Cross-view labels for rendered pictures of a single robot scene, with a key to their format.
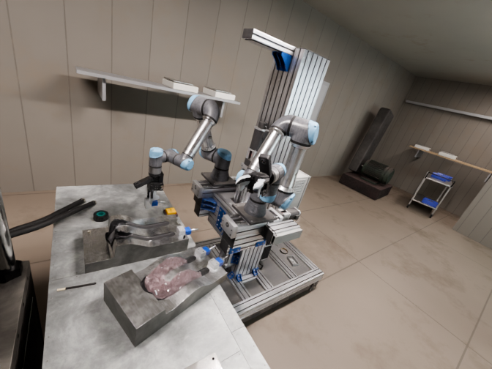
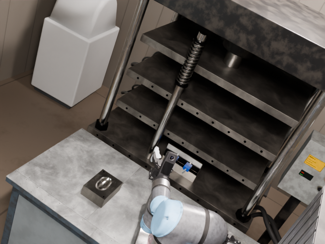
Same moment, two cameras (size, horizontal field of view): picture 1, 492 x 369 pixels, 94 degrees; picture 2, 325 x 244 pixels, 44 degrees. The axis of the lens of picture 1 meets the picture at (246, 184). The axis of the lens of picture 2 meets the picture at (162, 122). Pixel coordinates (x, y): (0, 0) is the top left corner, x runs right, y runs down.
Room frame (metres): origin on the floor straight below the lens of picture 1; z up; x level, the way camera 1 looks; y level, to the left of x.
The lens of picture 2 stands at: (1.92, -0.89, 2.49)
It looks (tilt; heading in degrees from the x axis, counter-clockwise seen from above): 32 degrees down; 145
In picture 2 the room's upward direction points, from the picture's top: 24 degrees clockwise
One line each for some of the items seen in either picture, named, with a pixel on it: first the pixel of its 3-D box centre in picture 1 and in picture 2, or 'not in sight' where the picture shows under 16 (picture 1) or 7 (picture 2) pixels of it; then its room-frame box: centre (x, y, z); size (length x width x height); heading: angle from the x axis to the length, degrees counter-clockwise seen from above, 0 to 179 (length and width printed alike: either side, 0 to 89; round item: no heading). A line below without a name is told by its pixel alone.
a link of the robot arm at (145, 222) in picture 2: (266, 189); (155, 219); (1.04, -0.10, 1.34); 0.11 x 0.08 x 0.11; 67
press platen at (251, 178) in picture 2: not in sight; (202, 122); (-0.05, 0.84, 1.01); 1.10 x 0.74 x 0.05; 40
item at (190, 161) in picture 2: not in sight; (194, 147); (0.07, 0.77, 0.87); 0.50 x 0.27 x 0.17; 130
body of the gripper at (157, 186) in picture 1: (154, 181); not in sight; (1.27, 0.56, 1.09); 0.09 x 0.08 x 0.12; 130
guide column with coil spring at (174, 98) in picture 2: not in sight; (164, 121); (0.07, 0.43, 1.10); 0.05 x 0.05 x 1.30
